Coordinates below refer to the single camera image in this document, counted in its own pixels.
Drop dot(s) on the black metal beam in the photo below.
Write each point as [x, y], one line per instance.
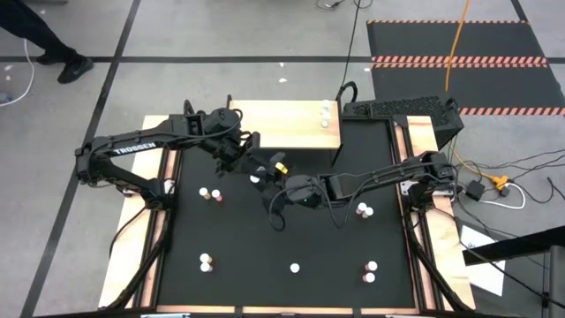
[521, 245]

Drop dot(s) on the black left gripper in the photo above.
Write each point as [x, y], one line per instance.
[238, 156]

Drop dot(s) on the black table mat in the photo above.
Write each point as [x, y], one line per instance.
[265, 243]

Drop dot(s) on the black perforated computer tower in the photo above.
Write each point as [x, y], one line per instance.
[397, 108]

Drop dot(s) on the grey metal post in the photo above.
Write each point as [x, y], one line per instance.
[557, 282]

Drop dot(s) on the black power adapter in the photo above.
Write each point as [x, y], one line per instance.
[474, 190]

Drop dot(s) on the black aluminium table frame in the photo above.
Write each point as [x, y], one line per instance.
[399, 126]

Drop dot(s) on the person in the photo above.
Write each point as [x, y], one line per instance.
[26, 26]

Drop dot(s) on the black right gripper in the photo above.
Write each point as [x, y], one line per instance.
[304, 192]

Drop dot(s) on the black floor mat orange stripes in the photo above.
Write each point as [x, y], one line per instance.
[419, 40]
[410, 84]

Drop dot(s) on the yellow power splitter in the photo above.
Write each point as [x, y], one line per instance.
[501, 181]

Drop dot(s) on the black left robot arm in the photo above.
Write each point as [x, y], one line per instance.
[132, 148]

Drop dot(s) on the white paper sheet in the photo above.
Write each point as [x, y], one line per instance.
[485, 274]

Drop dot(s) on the white bottles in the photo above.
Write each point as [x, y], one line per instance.
[326, 111]

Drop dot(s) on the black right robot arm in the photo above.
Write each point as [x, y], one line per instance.
[375, 176]

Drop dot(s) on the small yellow tag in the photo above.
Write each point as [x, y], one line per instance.
[281, 168]

